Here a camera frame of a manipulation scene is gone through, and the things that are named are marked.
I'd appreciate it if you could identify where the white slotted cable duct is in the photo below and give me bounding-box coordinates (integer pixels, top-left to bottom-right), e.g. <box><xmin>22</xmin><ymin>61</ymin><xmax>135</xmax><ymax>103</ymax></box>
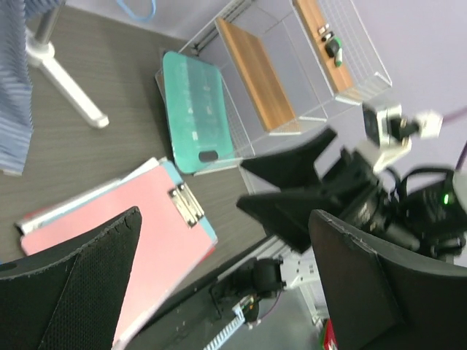
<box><xmin>204</xmin><ymin>312</ymin><xmax>245</xmax><ymax>350</ymax></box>

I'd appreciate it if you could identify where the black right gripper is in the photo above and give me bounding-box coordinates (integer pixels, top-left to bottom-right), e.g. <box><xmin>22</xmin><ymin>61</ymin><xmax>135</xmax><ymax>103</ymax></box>
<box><xmin>236</xmin><ymin>128</ymin><xmax>387</xmax><ymax>253</ymax></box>

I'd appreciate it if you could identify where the white wire shelf rack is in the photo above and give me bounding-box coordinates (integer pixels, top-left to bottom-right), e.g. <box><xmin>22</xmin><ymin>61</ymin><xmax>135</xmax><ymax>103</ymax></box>
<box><xmin>155</xmin><ymin>0</ymin><xmax>393</xmax><ymax>176</ymax></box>

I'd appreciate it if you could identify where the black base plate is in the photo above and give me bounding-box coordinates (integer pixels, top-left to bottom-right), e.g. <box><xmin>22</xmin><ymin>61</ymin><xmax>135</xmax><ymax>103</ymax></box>
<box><xmin>127</xmin><ymin>237</ymin><xmax>283</xmax><ymax>349</ymax></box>

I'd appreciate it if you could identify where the blue wire hanger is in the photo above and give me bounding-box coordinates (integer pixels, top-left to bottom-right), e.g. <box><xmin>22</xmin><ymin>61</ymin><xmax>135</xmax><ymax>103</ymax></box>
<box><xmin>115</xmin><ymin>0</ymin><xmax>157</xmax><ymax>23</ymax></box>

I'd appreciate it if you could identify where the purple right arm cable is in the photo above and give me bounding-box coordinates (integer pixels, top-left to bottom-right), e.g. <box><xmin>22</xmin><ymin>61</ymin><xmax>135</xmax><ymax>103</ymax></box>
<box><xmin>258</xmin><ymin>105</ymin><xmax>467</xmax><ymax>325</ymax></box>

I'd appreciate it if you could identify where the pink clipboard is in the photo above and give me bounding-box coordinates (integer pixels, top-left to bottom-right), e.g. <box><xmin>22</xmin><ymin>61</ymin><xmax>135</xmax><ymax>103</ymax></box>
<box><xmin>20</xmin><ymin>167</ymin><xmax>216</xmax><ymax>347</ymax></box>

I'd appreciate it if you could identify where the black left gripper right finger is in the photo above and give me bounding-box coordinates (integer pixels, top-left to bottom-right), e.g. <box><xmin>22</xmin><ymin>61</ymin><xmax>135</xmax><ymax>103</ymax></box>
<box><xmin>309</xmin><ymin>210</ymin><xmax>466</xmax><ymax>349</ymax></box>

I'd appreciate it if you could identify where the upper wooden shelf board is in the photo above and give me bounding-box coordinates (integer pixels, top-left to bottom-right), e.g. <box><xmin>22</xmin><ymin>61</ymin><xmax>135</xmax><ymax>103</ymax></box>
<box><xmin>292</xmin><ymin>0</ymin><xmax>354</xmax><ymax>93</ymax></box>

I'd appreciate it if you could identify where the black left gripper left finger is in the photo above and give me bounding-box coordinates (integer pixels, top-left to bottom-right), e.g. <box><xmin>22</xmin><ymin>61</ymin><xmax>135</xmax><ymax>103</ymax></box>
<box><xmin>1</xmin><ymin>206</ymin><xmax>142</xmax><ymax>349</ymax></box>

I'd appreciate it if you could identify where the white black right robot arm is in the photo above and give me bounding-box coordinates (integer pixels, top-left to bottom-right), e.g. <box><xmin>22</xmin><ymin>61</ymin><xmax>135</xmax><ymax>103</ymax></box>
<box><xmin>236</xmin><ymin>128</ymin><xmax>466</xmax><ymax>261</ymax></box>

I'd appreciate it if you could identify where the silver white clothes rack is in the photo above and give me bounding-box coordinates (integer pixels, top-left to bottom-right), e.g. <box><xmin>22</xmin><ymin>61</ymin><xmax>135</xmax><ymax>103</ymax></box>
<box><xmin>26</xmin><ymin>1</ymin><xmax>109</xmax><ymax>129</ymax></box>

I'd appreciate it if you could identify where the blue white striped tank top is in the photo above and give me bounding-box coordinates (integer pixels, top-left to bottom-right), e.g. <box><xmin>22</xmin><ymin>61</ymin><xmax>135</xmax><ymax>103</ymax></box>
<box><xmin>1</xmin><ymin>0</ymin><xmax>61</xmax><ymax>175</ymax></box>

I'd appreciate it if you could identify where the wooden shelf board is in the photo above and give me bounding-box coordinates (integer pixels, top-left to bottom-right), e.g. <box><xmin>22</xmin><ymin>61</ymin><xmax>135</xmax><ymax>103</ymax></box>
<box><xmin>292</xmin><ymin>0</ymin><xmax>354</xmax><ymax>93</ymax></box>
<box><xmin>215</xmin><ymin>17</ymin><xmax>301</xmax><ymax>134</ymax></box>

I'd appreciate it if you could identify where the green highlighter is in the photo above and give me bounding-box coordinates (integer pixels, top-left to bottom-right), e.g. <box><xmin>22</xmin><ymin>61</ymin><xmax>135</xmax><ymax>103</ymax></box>
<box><xmin>325</xmin><ymin>36</ymin><xmax>342</xmax><ymax>58</ymax></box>

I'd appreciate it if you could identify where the green white pen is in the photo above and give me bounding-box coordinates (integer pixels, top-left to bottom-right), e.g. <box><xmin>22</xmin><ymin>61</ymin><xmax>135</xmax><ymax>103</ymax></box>
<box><xmin>334</xmin><ymin>47</ymin><xmax>343</xmax><ymax>67</ymax></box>

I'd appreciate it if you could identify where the lower wooden shelf board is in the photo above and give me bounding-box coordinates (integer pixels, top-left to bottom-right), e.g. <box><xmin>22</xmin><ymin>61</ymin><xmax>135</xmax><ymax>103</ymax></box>
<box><xmin>215</xmin><ymin>17</ymin><xmax>301</xmax><ymax>134</ymax></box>

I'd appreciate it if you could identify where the light blue clipboard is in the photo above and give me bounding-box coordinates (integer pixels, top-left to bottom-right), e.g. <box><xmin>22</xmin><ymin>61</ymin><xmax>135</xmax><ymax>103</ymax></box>
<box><xmin>160</xmin><ymin>158</ymin><xmax>218</xmax><ymax>246</ymax></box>

